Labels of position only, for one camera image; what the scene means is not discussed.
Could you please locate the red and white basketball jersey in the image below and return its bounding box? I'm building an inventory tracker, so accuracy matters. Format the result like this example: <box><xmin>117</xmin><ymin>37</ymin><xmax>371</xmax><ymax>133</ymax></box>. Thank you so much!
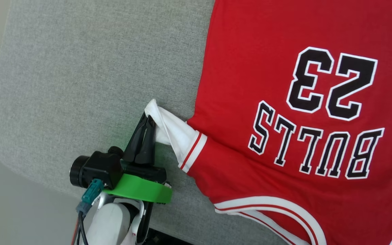
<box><xmin>144</xmin><ymin>0</ymin><xmax>392</xmax><ymax>245</ymax></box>

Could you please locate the cable with teal connector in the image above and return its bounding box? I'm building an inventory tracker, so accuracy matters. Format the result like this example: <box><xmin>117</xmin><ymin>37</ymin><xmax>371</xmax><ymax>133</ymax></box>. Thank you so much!
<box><xmin>71</xmin><ymin>179</ymin><xmax>104</xmax><ymax>245</ymax></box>

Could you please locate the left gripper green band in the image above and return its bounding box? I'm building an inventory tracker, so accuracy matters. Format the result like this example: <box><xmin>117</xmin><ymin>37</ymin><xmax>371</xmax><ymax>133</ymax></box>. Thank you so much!
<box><xmin>102</xmin><ymin>112</ymin><xmax>174</xmax><ymax>205</ymax></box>

